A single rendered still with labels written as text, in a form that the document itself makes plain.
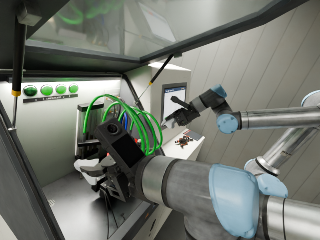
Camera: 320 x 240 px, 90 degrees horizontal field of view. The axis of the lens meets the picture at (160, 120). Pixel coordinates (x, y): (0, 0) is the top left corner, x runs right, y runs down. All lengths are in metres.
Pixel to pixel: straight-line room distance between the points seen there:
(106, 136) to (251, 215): 0.23
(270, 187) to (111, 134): 0.71
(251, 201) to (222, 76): 2.12
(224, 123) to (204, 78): 1.68
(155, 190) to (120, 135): 0.12
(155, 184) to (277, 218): 0.20
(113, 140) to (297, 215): 0.31
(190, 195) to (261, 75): 2.15
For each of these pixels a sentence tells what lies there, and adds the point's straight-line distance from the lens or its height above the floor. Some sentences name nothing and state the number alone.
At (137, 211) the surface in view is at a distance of 0.88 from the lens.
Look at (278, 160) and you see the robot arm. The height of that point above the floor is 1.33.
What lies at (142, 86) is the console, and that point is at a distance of 1.05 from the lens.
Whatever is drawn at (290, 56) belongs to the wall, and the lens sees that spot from 2.36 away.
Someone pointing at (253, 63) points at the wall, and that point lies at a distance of 2.29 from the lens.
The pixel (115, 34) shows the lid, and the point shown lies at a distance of 0.59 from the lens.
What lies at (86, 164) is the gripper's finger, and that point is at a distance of 0.38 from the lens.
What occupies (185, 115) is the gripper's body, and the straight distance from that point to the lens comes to 0.82.
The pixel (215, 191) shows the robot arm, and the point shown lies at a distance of 0.21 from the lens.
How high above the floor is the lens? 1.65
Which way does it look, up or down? 23 degrees down
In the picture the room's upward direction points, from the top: 16 degrees clockwise
